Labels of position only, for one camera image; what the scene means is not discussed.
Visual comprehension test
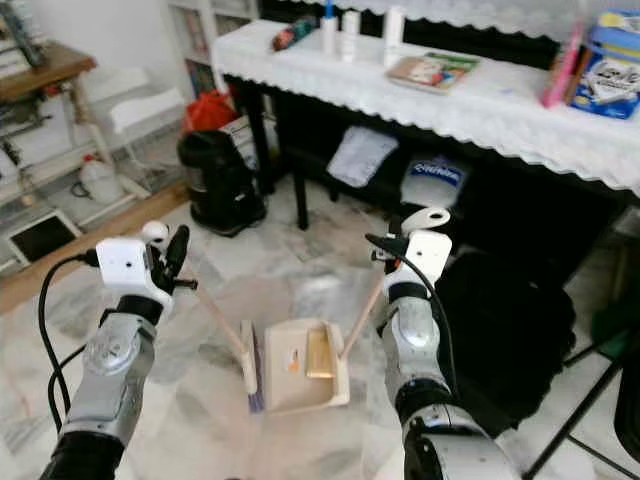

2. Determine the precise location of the brown wooden desk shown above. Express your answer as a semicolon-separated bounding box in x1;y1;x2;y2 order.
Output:
0;42;99;183

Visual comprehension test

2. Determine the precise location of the white framed tablet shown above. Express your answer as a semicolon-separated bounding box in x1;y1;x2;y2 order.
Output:
5;207;84;269

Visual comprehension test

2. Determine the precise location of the blue white tissue pack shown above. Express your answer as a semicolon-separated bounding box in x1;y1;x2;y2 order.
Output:
400;157;470;212

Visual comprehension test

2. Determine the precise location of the red plastic bag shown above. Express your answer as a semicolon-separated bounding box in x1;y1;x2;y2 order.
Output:
183;89;242;135

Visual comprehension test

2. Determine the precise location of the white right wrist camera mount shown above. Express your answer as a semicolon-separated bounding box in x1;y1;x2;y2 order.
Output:
382;230;453;296

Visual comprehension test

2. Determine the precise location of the black table with lace cloth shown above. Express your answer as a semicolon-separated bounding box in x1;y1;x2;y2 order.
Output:
212;0;640;233

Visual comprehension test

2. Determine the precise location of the white plastic jug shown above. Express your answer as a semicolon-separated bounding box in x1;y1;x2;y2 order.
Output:
78;153;126;207

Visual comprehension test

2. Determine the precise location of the white bookshelf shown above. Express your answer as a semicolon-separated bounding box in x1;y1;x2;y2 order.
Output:
168;0;256;101

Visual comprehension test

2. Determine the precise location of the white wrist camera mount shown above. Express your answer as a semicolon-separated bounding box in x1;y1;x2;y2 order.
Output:
382;230;453;296
96;237;173;306

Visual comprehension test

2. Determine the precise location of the white bottle with blue cap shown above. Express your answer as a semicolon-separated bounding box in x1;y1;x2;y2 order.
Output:
320;0;339;56

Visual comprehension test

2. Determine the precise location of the white folding chair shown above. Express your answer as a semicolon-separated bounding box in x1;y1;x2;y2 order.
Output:
100;72;187;193

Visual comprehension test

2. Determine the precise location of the black vacuum cleaner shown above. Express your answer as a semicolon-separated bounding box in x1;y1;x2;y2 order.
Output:
176;130;267;239

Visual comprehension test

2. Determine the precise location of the blue printed box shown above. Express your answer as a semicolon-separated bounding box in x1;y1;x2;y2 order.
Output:
565;10;640;121

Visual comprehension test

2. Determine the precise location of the tall white bottle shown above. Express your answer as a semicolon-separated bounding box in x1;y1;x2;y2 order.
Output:
382;5;406;68

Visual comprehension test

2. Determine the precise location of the wooden handled hand brush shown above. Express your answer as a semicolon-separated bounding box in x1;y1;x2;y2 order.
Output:
142;220;267;414

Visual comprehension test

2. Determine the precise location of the short white bottle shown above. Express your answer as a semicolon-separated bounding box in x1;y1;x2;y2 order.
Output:
341;10;361;63

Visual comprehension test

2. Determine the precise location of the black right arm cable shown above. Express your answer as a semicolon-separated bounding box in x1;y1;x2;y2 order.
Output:
400;255;460;393

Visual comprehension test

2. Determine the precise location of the beige dustpan with wooden handle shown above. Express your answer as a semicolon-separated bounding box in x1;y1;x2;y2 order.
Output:
263;207;452;416

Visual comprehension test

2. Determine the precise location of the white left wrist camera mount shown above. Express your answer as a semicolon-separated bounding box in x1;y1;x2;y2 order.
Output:
96;237;173;306

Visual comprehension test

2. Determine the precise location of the large black bag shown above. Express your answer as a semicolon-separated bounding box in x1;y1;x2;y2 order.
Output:
435;250;579;433

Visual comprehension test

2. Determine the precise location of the grey cloth bag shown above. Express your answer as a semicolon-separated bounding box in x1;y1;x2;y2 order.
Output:
325;126;399;189

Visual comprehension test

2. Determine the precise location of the pink packet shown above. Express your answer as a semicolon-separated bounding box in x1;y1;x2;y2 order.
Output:
540;20;587;109

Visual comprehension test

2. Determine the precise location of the dark patterned case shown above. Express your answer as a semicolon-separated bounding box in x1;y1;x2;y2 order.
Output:
272;15;319;53

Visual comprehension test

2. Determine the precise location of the black metal stand leg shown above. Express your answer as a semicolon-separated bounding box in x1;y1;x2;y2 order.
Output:
523;330;640;480

